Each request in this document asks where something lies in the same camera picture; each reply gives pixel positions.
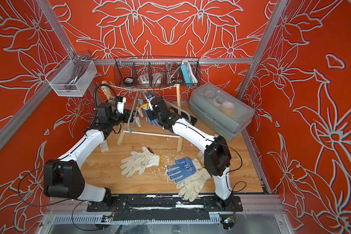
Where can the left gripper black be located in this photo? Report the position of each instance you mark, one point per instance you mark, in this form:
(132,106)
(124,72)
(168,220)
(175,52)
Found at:
(126,115)

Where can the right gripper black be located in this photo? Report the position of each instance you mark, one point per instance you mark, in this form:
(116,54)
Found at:
(149,112)

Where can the blue dotted glove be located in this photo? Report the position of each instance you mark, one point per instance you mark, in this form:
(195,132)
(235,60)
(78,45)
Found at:
(182,169)
(151,118)

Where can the grey clip hanger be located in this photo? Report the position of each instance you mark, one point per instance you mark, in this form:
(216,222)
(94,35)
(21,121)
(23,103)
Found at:
(179,112)

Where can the wooden drying rack stand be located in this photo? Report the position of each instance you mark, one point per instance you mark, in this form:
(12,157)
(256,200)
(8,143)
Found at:
(140,126)

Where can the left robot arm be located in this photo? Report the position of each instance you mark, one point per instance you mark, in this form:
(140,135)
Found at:
(63,177)

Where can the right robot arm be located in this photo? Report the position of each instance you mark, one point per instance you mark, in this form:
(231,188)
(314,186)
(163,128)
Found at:
(217,156)

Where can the white clothespin clip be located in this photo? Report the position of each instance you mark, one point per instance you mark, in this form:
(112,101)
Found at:
(139,111)

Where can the black tool case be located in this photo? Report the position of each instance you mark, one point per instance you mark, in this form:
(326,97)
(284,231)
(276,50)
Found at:
(192,120)

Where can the white dice block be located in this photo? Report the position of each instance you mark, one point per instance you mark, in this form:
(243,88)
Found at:
(144,79)

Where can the light blue box in basket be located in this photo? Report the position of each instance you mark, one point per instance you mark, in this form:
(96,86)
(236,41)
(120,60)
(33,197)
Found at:
(188,75)

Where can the white cotton glove left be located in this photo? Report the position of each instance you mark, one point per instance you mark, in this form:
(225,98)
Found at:
(139,161)

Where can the dirty white glove right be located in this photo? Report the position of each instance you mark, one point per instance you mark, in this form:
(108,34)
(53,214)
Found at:
(201,155)

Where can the dirty white glove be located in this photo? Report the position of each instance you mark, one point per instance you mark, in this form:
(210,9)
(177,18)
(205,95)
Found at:
(190,188)
(201,155)

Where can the grey plastic storage box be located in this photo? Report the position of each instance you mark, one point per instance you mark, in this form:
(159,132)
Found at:
(219,110)

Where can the dirty white glove front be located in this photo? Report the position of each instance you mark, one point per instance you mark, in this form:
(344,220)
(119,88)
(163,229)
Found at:
(190,188)

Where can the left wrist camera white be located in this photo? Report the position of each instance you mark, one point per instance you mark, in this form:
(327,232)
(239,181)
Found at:
(120,104)

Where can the black wire basket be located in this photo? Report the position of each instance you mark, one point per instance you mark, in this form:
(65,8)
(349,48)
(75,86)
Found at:
(163,71)

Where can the clear plastic wall bin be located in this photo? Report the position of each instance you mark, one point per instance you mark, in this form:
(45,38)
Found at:
(73,77)

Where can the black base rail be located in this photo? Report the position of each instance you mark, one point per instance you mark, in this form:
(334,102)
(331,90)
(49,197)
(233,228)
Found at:
(168,207)

